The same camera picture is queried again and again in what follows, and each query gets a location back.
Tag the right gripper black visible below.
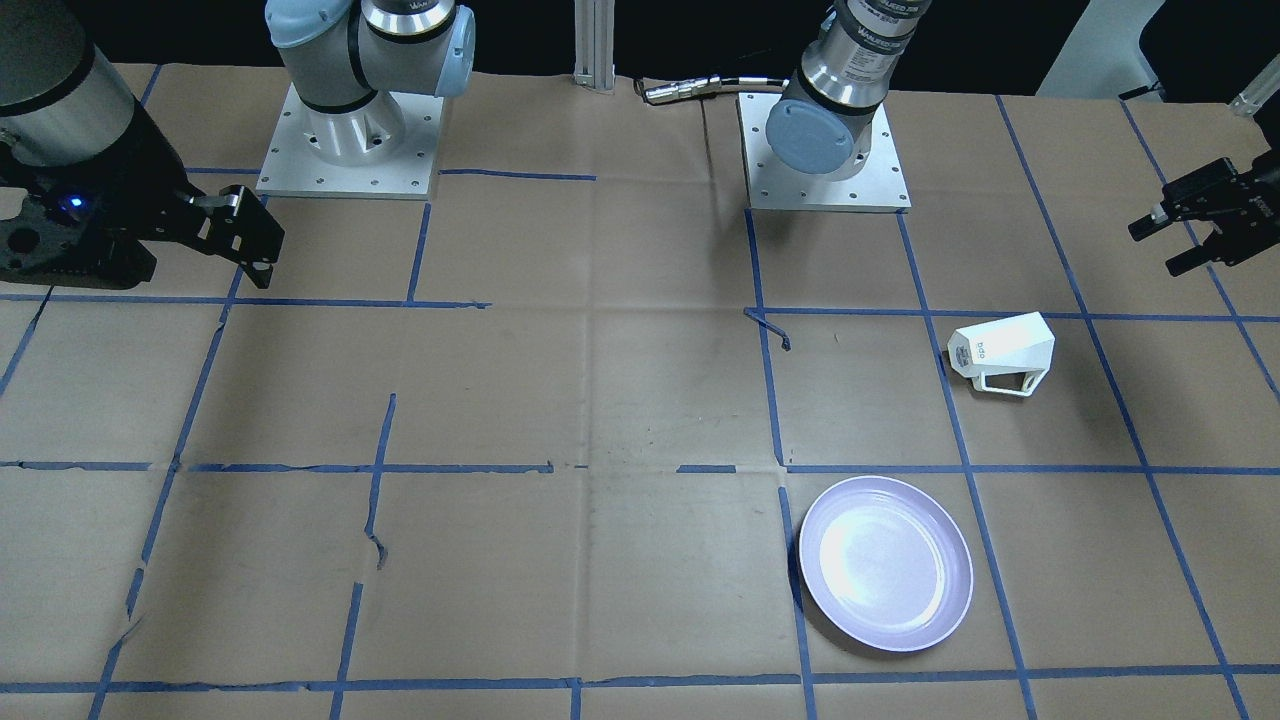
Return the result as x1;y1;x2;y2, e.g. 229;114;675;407
1;170;285;290

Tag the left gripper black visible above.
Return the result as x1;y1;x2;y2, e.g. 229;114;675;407
1128;150;1279;277

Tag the white angular cup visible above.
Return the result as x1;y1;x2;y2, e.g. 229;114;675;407
946;313;1056;398

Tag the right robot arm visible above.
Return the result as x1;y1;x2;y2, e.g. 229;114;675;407
1;1;284;290

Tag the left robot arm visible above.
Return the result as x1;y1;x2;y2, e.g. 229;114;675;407
765;1;1279;277

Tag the lilac plate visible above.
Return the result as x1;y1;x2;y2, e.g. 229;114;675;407
796;475;977;653

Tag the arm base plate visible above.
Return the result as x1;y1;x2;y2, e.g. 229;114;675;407
256;88;445;201
739;94;913;213

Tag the aluminium frame post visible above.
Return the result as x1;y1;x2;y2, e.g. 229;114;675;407
572;0;616;94

